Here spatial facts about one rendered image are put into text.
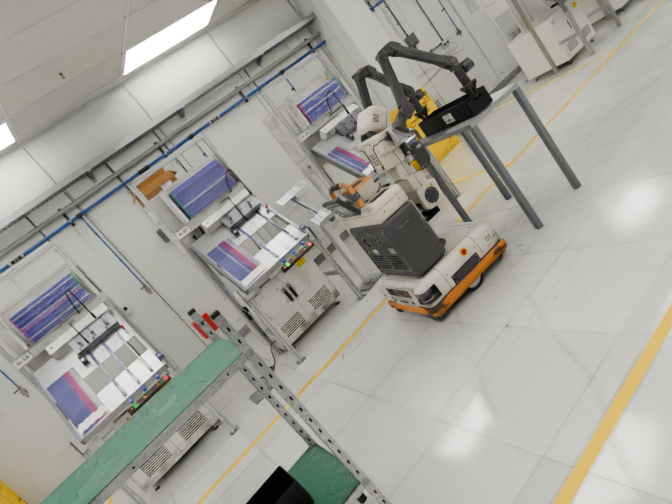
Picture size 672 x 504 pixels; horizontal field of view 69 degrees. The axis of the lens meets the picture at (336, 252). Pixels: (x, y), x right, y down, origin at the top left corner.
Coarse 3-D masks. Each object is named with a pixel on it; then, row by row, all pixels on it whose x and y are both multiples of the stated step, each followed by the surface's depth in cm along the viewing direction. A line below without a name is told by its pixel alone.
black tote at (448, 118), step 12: (468, 96) 316; (480, 96) 300; (444, 108) 342; (456, 108) 307; (468, 108) 298; (480, 108) 300; (432, 120) 333; (444, 120) 324; (456, 120) 314; (432, 132) 343
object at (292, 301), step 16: (304, 256) 429; (288, 272) 421; (304, 272) 428; (320, 272) 434; (256, 288) 408; (272, 288) 414; (288, 288) 421; (304, 288) 426; (320, 288) 433; (240, 304) 420; (256, 304) 407; (272, 304) 413; (288, 304) 419; (304, 304) 425; (320, 304) 433; (256, 320) 419; (272, 320) 411; (288, 320) 418; (304, 320) 425; (272, 336) 417; (288, 336) 417
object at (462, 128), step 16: (496, 96) 306; (480, 112) 297; (528, 112) 305; (448, 128) 324; (464, 128) 295; (544, 128) 308; (480, 144) 294; (480, 160) 373; (496, 160) 296; (560, 160) 313; (432, 176) 359; (496, 176) 376; (448, 192) 361; (512, 192) 303; (528, 208) 304
